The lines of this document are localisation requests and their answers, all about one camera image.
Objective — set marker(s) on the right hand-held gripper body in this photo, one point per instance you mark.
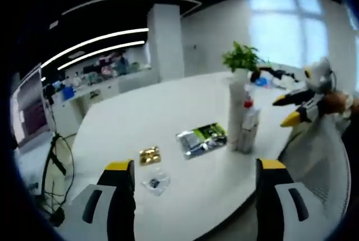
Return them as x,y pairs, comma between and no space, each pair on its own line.
318,78

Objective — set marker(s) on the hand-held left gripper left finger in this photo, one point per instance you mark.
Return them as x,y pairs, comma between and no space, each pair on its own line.
120,210

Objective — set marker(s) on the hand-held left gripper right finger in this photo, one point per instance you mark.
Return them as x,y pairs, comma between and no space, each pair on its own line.
269,210

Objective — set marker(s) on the small clear skincare sachet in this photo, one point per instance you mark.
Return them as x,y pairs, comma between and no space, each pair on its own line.
154,182

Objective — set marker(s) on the white skincare bottle red label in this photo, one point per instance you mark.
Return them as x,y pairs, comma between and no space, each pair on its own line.
253,117

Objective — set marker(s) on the gold skincare sachet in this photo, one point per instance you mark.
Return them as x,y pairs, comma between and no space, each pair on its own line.
151,155

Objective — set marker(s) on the white skincare tube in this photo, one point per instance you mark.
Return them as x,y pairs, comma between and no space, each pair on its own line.
235,117

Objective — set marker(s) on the green black skincare sachet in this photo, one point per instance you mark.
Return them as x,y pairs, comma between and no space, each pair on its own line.
196,140

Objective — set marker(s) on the blue storage box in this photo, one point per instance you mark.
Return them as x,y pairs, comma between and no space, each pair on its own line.
68,93

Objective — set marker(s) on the person's right hand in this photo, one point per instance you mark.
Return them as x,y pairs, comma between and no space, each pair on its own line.
333,102

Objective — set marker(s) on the blue plastic bag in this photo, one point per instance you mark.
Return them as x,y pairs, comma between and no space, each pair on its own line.
262,82

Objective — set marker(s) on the white wrist scrunchie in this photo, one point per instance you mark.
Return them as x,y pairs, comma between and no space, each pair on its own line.
347,106

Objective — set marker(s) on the white mesh office chair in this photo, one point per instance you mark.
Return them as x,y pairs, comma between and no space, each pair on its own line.
322,162

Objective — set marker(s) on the potted green plant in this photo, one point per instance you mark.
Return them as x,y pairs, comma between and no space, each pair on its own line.
241,56

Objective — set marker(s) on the white cabinet row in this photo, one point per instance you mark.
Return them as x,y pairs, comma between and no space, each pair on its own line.
126,82

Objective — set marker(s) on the large monitor screen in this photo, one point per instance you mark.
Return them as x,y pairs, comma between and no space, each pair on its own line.
31,112

